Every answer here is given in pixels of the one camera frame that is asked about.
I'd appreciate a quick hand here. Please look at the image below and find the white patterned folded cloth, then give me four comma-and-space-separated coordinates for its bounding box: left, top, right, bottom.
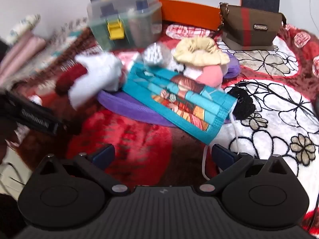
5, 13, 42, 43

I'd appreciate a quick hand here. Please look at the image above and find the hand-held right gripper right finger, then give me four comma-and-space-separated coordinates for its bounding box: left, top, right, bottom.
198, 144, 291, 196

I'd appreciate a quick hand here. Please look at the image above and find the white and pink plush toy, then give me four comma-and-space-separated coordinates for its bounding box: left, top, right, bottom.
172, 62, 230, 87

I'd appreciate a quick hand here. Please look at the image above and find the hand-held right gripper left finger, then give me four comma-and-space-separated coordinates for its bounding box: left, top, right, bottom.
33, 144, 130, 196

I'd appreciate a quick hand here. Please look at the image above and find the red and white fuzzy cloth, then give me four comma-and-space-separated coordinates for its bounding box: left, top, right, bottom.
54, 52, 124, 110

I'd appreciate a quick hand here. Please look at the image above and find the black scrunchie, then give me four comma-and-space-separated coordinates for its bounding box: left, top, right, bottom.
227, 86, 256, 120

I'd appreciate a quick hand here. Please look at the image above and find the red and white floral blanket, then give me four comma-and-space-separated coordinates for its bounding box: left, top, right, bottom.
14, 21, 319, 231

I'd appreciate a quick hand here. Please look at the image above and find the teal printed face mask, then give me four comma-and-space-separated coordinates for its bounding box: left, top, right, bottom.
122, 62, 241, 181

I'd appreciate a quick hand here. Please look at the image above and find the orange cardboard box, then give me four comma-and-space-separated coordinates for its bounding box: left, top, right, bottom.
153, 0, 243, 32

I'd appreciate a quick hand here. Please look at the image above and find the white patterned soft cloth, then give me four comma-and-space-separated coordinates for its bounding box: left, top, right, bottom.
142, 42, 173, 68

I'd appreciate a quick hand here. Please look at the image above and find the clear plastic storage box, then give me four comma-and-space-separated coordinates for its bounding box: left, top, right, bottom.
87, 0, 163, 52

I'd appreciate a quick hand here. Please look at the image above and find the cream scrunchie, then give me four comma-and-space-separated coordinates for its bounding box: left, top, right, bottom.
173, 37, 230, 67

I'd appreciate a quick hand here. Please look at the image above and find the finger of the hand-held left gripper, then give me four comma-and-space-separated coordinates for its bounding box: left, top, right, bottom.
4, 90, 54, 115
0, 104, 64, 136

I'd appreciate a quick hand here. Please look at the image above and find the pink folded cloth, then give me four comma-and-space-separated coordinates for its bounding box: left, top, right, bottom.
0, 33, 48, 85

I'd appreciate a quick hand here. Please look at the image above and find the purple towel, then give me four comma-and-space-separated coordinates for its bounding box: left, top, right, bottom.
97, 53, 241, 128

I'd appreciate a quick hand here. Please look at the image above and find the brown striped pouch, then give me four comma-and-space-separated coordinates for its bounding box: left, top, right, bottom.
219, 2, 287, 51

